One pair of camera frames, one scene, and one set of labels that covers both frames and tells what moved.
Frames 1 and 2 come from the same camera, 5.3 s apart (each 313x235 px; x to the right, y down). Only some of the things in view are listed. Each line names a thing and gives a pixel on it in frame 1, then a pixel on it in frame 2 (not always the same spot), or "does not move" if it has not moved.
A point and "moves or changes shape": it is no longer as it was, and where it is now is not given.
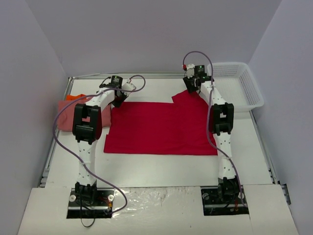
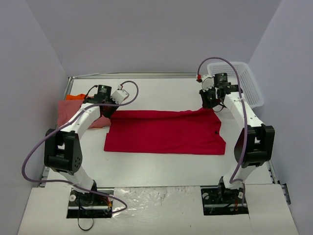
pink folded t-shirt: [65, 112] does not move
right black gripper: [191, 85] → [208, 98]
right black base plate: [224, 200] does not move
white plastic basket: [236, 85] does not move
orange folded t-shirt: [70, 97] does not move
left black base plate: [90, 203] does not move
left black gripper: [120, 99] → [109, 110]
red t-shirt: [182, 128] moves or changes shape
